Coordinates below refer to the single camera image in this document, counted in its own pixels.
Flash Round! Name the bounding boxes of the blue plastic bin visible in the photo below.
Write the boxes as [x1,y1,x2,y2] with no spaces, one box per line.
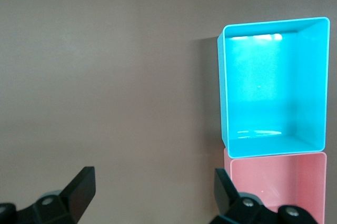
[217,16,331,159]

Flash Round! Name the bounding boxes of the pink plastic bin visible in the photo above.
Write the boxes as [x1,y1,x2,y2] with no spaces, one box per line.
[223,147,328,224]

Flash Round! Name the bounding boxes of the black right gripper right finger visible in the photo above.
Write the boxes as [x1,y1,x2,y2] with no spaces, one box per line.
[210,168,319,224]

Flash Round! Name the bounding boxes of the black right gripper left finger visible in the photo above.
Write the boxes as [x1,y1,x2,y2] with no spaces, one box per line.
[0,166,96,224]

